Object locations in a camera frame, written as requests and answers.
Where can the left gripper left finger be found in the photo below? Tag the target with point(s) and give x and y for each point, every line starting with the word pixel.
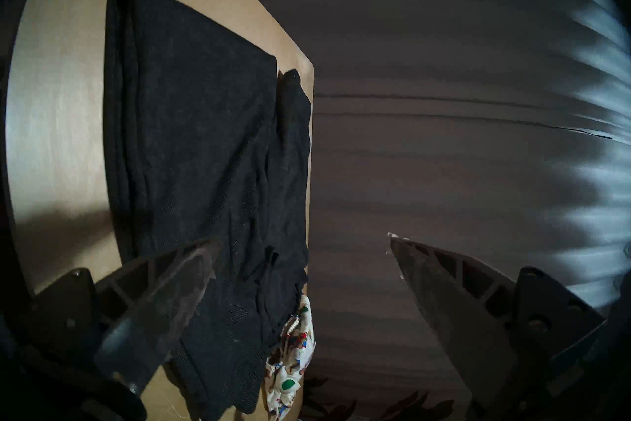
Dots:
pixel 148 311

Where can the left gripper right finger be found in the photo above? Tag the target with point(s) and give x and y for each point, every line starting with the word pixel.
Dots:
pixel 468 316

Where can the white bear print shorts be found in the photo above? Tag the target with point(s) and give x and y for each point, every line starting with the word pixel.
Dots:
pixel 291 366

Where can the tall dark leafy plant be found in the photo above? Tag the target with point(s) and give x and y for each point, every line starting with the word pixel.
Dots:
pixel 345 407

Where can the light wooden table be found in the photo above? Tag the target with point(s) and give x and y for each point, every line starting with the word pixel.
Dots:
pixel 54 129

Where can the grey pleated curtain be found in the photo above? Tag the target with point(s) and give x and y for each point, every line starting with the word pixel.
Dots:
pixel 443 79

